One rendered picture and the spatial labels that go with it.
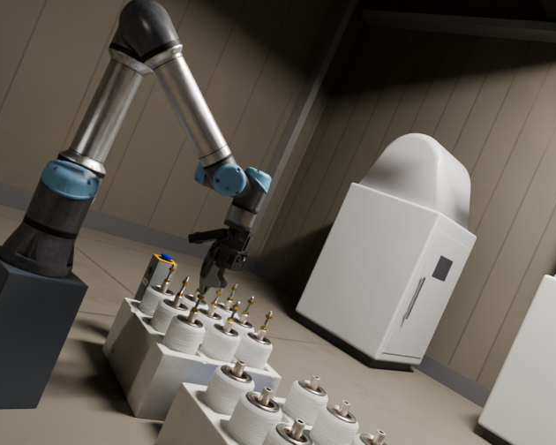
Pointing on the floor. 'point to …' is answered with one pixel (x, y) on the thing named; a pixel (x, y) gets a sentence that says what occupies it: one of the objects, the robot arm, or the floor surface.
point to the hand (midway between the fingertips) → (201, 289)
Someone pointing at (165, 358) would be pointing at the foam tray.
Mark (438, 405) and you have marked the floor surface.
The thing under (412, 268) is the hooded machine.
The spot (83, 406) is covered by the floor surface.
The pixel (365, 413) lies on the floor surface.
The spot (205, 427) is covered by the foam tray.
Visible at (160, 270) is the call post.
